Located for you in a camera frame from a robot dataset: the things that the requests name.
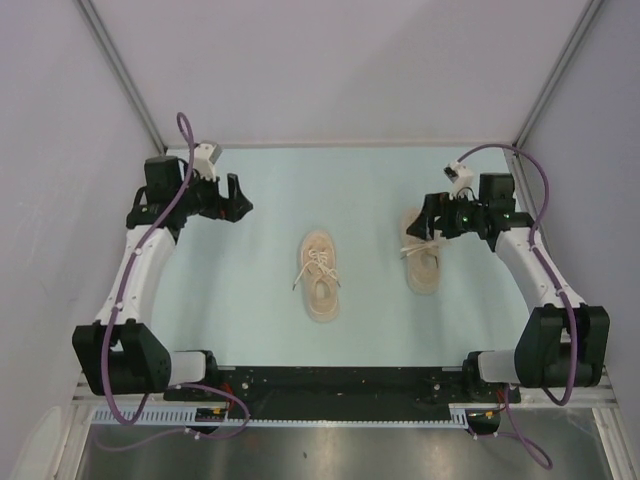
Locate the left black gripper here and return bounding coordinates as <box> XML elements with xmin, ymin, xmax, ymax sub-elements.
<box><xmin>175</xmin><ymin>165</ymin><xmax>252</xmax><ymax>223</ymax></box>

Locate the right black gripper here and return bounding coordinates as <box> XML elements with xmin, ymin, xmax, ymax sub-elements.
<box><xmin>405</xmin><ymin>189</ymin><xmax>486</xmax><ymax>241</ymax></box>

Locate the white shoelace of sneaker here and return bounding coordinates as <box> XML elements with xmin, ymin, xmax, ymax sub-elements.
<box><xmin>400</xmin><ymin>239</ymin><xmax>450</xmax><ymax>258</ymax></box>
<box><xmin>292</xmin><ymin>249</ymin><xmax>341</xmax><ymax>290</ymax></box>

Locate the beige lace sneaker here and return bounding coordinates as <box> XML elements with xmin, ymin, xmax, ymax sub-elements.
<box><xmin>400</xmin><ymin>208</ymin><xmax>445</xmax><ymax>295</ymax></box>
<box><xmin>296</xmin><ymin>230</ymin><xmax>340</xmax><ymax>323</ymax></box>

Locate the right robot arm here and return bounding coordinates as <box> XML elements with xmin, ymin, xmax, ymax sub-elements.
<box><xmin>402</xmin><ymin>166</ymin><xmax>610</xmax><ymax>405</ymax></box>

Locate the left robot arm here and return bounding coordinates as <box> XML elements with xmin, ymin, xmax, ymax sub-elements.
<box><xmin>72</xmin><ymin>156</ymin><xmax>253</xmax><ymax>400</ymax></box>

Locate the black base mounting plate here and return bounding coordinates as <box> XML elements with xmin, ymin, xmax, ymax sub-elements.
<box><xmin>164</xmin><ymin>366</ymin><xmax>522</xmax><ymax>422</ymax></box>

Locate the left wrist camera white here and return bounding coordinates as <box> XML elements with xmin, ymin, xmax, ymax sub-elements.
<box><xmin>194</xmin><ymin>143</ymin><xmax>223</xmax><ymax>182</ymax></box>

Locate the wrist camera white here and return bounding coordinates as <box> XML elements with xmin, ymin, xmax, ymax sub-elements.
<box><xmin>194</xmin><ymin>143</ymin><xmax>223</xmax><ymax>182</ymax></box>
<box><xmin>444</xmin><ymin>161</ymin><xmax>474</xmax><ymax>198</ymax></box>

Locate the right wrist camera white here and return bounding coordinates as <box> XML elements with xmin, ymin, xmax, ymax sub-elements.
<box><xmin>444</xmin><ymin>161</ymin><xmax>474</xmax><ymax>198</ymax></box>

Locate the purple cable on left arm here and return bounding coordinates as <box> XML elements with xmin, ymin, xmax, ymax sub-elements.
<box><xmin>94</xmin><ymin>112</ymin><xmax>252</xmax><ymax>452</ymax></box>

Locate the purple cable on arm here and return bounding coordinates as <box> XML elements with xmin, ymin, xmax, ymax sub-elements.
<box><xmin>457</xmin><ymin>143</ymin><xmax>581</xmax><ymax>471</ymax></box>
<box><xmin>94</xmin><ymin>112</ymin><xmax>252</xmax><ymax>452</ymax></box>

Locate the aluminium side rail right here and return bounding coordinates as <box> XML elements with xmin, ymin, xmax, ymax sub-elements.
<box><xmin>504</xmin><ymin>147</ymin><xmax>584</xmax><ymax>369</ymax></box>

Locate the aluminium corner post right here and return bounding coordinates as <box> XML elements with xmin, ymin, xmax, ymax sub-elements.
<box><xmin>510</xmin><ymin>0</ymin><xmax>607</xmax><ymax>151</ymax></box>

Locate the aluminium corner post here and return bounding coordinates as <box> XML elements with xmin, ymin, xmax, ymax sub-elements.
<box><xmin>73</xmin><ymin>0</ymin><xmax>166</xmax><ymax>153</ymax></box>
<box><xmin>510</xmin><ymin>0</ymin><xmax>607</xmax><ymax>151</ymax></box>

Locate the white slotted cable duct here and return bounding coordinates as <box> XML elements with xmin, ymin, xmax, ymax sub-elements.
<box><xmin>92</xmin><ymin>402</ymin><xmax>501</xmax><ymax>430</ymax></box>

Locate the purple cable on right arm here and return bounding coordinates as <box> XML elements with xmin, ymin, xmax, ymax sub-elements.
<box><xmin>457</xmin><ymin>143</ymin><xmax>581</xmax><ymax>471</ymax></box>

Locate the aluminium corner post left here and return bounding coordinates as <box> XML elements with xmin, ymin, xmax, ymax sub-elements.
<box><xmin>73</xmin><ymin>0</ymin><xmax>166</xmax><ymax>153</ymax></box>

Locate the aluminium frame rail front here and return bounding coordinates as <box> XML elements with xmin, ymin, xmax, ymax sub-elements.
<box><xmin>71</xmin><ymin>372</ymin><xmax>618</xmax><ymax>408</ymax></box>

